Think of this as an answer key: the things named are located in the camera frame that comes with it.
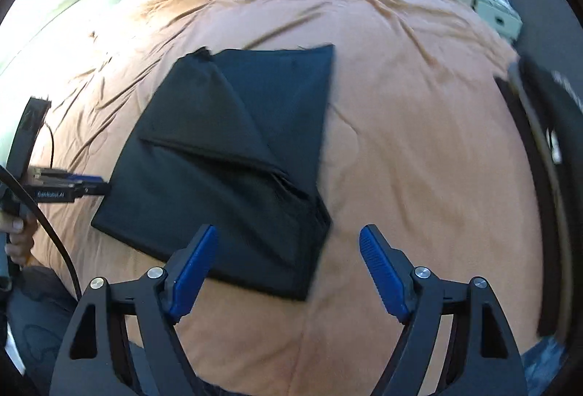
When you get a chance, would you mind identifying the black mesh garment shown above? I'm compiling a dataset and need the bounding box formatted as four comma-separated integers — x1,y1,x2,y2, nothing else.
92,44,335,301

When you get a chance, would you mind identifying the pale green bedside cabinet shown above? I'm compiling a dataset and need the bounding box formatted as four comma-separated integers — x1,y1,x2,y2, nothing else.
458,0,523,43

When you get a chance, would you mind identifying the orange-brown blanket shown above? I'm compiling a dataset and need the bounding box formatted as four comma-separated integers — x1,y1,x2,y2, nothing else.
34,0,543,395

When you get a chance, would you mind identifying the black cable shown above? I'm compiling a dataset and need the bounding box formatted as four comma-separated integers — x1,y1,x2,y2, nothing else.
0,164,83,301

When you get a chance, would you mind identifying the person left hand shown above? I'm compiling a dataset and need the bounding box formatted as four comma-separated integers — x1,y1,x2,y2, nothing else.
1,211,39,267

